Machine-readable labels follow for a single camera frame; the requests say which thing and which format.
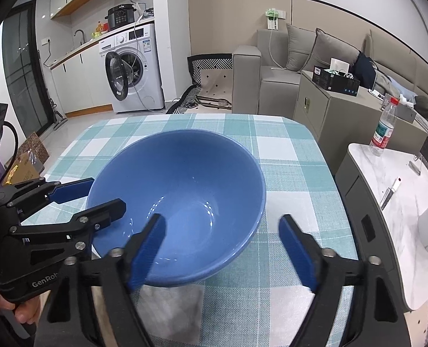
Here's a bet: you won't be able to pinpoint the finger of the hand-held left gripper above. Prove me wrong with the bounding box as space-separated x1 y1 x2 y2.
0 177 96 218
10 198 127 265

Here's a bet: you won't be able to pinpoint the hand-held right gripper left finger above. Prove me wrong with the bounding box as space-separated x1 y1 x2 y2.
33 213 167 347

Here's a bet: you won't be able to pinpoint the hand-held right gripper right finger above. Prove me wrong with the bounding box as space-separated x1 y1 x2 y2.
278 214 413 347

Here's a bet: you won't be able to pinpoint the person's left hand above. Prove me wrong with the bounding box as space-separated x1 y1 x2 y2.
0 291 43 325

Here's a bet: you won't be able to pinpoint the patterned cardboard box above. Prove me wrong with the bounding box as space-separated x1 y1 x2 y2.
2 132 50 187

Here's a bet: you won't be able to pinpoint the teal checkered tablecloth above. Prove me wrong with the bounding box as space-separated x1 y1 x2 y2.
19 113 360 347

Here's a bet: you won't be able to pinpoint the stick vacuum cleaner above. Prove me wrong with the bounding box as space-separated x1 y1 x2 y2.
47 97 68 131

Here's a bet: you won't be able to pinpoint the white marble side table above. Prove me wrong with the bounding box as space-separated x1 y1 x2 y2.
334 142 428 312

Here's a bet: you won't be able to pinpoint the white base cabinets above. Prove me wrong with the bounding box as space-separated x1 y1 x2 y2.
50 45 114 117

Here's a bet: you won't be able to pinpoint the small knife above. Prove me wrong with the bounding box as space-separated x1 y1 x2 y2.
379 177 403 211

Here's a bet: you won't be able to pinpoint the white washing machine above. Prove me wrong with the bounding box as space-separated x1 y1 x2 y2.
98 23 165 114

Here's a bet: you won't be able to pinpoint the dark glass door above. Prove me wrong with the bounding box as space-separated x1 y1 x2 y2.
1 0 54 135

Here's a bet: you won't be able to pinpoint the beige side cabinet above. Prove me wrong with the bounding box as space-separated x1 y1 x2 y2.
293 70 428 175

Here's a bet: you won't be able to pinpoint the clear phone stand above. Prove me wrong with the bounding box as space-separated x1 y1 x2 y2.
408 153 426 176

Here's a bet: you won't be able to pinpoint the clear plastic water bottle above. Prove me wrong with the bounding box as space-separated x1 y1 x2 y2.
369 95 398 157

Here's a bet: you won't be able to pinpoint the beige sofa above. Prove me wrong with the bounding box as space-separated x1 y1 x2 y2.
232 27 428 135

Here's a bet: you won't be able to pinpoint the black white patterned bag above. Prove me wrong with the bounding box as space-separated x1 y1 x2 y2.
165 53 234 115

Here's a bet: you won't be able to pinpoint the black cardboard box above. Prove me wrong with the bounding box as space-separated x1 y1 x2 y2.
313 65 361 97

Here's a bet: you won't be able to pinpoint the grey tissue box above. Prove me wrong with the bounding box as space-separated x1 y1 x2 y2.
389 101 417 124

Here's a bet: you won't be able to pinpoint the black pressure cooker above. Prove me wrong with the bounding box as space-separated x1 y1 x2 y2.
104 4 134 29

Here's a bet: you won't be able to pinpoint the white paper bag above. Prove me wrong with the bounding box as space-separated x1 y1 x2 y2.
329 57 351 77

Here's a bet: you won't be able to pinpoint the grey sofa cushion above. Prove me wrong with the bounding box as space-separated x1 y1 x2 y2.
285 23 318 73
304 28 361 77

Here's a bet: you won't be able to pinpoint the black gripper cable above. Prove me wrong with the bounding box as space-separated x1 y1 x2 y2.
0 122 18 153

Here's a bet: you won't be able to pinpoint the white green wall charger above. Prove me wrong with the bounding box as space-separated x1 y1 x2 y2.
264 7 286 32

